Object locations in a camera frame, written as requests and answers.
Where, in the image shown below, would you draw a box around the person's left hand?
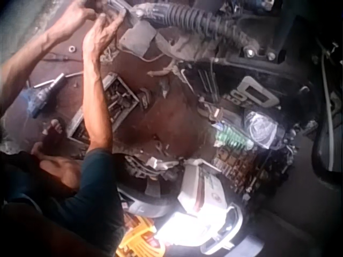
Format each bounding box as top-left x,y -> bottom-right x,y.
57,0 -> 108,35

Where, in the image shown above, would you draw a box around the brown fuse box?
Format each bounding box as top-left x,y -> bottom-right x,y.
213,146 -> 259,195

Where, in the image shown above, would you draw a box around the blue power drill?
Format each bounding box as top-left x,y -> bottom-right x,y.
18,72 -> 66,119

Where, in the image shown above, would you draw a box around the clear plastic bag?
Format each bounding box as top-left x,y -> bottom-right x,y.
243,108 -> 285,150

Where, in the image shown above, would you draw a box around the white hose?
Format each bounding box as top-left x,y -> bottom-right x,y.
319,52 -> 336,172

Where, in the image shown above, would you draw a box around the metal tray of sockets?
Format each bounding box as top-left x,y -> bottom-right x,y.
66,72 -> 140,147

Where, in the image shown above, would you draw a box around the yellow orange packet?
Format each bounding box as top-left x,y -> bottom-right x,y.
117,216 -> 165,257

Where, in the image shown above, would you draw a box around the person's legs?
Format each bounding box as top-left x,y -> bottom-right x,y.
31,118 -> 83,195

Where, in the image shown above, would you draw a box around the grey plastic frame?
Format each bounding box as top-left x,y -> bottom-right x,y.
227,75 -> 281,108

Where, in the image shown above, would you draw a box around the dirty grey rag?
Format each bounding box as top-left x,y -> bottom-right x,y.
155,33 -> 217,64

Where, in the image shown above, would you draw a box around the person's right hand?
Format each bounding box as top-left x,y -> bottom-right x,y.
82,11 -> 126,58

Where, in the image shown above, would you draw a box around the green ribbed part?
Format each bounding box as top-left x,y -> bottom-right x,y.
213,125 -> 255,151

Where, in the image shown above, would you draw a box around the steering rack with rubber boot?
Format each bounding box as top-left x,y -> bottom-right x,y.
107,0 -> 259,58

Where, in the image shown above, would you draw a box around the white plastic cover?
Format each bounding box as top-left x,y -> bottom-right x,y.
176,157 -> 243,216

